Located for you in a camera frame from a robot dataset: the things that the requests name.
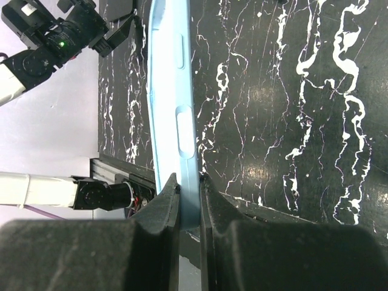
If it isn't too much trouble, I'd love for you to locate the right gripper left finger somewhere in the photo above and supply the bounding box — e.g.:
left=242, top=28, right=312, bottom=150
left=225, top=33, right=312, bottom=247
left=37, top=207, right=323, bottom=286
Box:
left=1, top=175, right=180, bottom=290

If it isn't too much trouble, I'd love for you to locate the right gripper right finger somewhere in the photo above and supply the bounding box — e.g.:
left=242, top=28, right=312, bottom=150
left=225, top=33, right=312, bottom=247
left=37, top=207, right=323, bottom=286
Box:
left=200, top=175, right=387, bottom=290

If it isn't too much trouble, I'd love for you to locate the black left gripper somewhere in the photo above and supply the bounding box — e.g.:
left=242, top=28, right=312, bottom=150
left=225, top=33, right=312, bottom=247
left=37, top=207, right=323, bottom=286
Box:
left=1, top=1, right=140, bottom=58

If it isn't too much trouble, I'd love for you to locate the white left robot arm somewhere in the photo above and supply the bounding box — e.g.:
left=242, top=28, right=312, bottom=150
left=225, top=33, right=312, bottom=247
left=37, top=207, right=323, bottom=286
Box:
left=1, top=48, right=98, bottom=207

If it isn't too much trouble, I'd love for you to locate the aluminium front rail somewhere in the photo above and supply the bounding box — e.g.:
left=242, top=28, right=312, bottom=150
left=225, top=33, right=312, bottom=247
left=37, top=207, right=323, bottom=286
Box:
left=90, top=155, right=156, bottom=201

